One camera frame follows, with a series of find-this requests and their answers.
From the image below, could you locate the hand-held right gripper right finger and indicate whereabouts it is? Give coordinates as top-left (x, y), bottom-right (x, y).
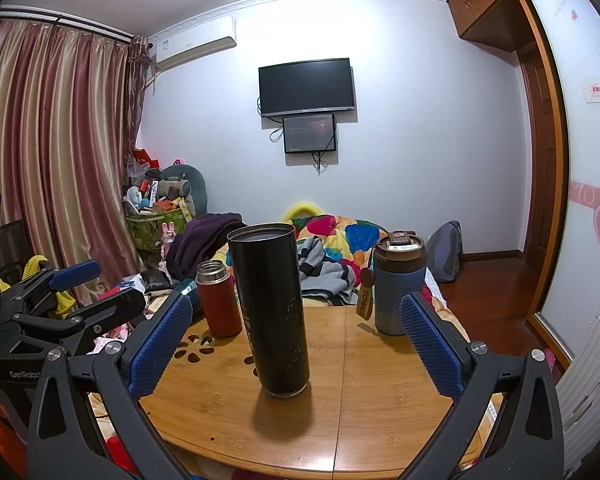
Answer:
top-left (397, 291), bottom-right (566, 480)

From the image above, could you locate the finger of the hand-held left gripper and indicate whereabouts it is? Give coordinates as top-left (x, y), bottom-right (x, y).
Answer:
top-left (1, 259), bottom-right (103, 312)
top-left (11, 287), bottom-right (147, 349)

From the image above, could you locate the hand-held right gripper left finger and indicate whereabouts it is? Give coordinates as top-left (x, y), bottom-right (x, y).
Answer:
top-left (26, 290), bottom-right (196, 480)

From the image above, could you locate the tall black cup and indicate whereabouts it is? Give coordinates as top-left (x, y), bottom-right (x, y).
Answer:
top-left (226, 222), bottom-right (312, 401)

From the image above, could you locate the yellow cloth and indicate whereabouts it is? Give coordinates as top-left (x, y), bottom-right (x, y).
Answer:
top-left (22, 255), bottom-right (77, 319)

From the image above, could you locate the blue-grey tumbler with tag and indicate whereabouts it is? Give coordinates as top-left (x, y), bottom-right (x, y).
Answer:
top-left (358, 230), bottom-right (427, 337)

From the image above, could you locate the red thermos bottle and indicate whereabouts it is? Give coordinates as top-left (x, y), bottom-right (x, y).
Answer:
top-left (195, 260), bottom-right (243, 338)

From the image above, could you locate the black mesh chair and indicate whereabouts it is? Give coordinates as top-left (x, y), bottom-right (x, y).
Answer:
top-left (0, 220), bottom-right (33, 283)

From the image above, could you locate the green storage basket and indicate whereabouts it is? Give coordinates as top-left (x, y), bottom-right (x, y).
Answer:
top-left (126, 210), bottom-right (193, 252)

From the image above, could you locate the grey backpack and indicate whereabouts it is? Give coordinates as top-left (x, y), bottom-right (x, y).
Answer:
top-left (425, 220), bottom-right (464, 284)

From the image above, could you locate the dark purple cloth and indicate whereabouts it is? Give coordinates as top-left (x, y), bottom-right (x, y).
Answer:
top-left (166, 213), bottom-right (248, 282)

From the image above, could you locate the pink and gold curtain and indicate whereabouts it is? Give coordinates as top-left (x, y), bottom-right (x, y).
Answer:
top-left (0, 22), bottom-right (149, 306)

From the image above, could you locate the colourful patchwork blanket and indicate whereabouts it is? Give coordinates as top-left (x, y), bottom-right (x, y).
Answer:
top-left (285, 214), bottom-right (392, 306)

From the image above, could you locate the grey striped cloth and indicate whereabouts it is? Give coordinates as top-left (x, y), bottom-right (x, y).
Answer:
top-left (297, 235), bottom-right (359, 306)

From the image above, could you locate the red bag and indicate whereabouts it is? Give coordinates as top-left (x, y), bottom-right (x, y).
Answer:
top-left (132, 147), bottom-right (160, 169)

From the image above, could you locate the grey plush toy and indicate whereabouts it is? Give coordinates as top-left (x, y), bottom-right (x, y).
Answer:
top-left (160, 164), bottom-right (210, 216)

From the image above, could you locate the white ribbed suitcase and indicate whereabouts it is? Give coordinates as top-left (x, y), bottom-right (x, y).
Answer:
top-left (555, 287), bottom-right (600, 480)

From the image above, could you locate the brown wooden door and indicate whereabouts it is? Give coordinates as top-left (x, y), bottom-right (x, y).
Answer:
top-left (517, 45), bottom-right (569, 281)

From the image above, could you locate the frosted wardrobe sliding door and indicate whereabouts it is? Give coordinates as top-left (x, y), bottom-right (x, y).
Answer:
top-left (524, 0), bottom-right (600, 363)

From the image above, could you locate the white air conditioner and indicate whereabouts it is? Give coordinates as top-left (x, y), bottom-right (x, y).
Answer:
top-left (147, 16), bottom-right (237, 72)

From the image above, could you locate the wooden overhead cabinet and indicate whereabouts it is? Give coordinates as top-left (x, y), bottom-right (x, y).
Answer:
top-left (447, 0), bottom-right (537, 52)

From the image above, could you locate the yellow ring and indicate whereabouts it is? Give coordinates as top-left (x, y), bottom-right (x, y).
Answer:
top-left (286, 201), bottom-right (326, 222)

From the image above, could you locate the small black wall monitor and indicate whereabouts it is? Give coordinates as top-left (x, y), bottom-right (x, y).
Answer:
top-left (282, 114), bottom-right (337, 154)

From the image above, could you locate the curtain rail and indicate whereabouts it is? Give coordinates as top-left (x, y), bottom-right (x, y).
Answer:
top-left (0, 5), bottom-right (134, 44)

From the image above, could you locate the black wall television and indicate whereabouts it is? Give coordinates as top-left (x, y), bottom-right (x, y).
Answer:
top-left (258, 58), bottom-right (356, 118)

